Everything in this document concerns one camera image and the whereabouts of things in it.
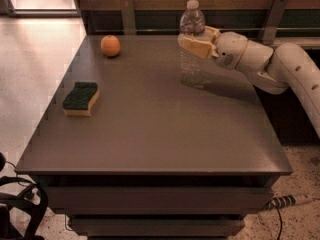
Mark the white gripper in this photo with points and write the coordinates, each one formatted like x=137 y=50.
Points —
x=230 y=52

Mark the clear plastic water bottle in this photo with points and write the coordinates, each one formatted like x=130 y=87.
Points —
x=192 y=24

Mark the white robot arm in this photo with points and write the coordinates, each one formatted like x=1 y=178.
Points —
x=272 y=70

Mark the orange fruit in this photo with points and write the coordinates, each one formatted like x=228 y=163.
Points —
x=110 y=45

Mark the grey drawer cabinet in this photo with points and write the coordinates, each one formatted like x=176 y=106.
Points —
x=156 y=160

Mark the green and yellow sponge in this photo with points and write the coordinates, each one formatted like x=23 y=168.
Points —
x=81 y=99

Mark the white power strip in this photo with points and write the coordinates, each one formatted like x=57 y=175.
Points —
x=287 y=201

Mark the right metal bracket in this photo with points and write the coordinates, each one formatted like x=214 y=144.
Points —
x=268 y=32

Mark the metal bracket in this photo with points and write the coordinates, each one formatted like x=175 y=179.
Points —
x=128 y=17
x=268 y=32

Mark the left metal bracket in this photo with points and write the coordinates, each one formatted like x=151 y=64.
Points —
x=128 y=17

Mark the black strap bag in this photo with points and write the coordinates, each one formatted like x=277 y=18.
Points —
x=35 y=211

